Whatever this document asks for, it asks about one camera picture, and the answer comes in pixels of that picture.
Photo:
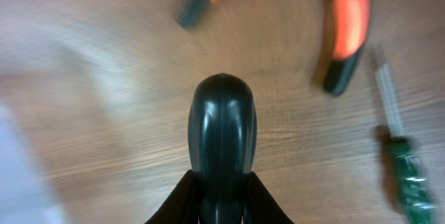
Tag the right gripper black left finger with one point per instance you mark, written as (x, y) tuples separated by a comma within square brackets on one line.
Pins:
[(181, 206)]

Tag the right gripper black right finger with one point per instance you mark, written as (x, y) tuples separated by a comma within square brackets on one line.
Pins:
[(259, 205)]

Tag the black red screwdriver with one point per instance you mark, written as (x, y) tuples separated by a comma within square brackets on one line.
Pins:
[(222, 136)]

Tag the clear plastic container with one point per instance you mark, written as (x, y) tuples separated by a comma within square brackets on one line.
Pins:
[(26, 196)]

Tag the orange black needle-nose pliers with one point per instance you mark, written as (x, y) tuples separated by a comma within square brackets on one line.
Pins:
[(351, 23)]

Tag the green handle screwdriver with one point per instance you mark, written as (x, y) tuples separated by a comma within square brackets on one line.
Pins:
[(413, 196)]

